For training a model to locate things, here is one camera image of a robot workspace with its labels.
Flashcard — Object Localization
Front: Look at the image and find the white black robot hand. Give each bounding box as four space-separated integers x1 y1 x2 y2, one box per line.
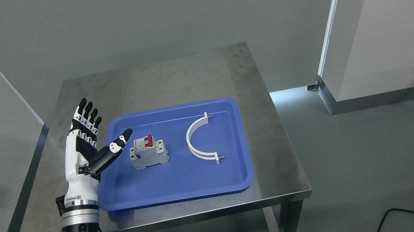
64 98 132 202

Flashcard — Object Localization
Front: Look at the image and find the white red circuit breaker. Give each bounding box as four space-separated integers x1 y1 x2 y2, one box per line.
129 134 169 171

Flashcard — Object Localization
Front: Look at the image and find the blue plastic tray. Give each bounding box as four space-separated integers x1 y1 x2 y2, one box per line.
97 98 255 212

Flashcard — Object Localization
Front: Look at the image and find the white curved plastic clamp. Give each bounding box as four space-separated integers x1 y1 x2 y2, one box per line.
185 111 225 165

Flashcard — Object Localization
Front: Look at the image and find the stainless steel table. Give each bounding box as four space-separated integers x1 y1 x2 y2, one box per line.
20 43 312 232

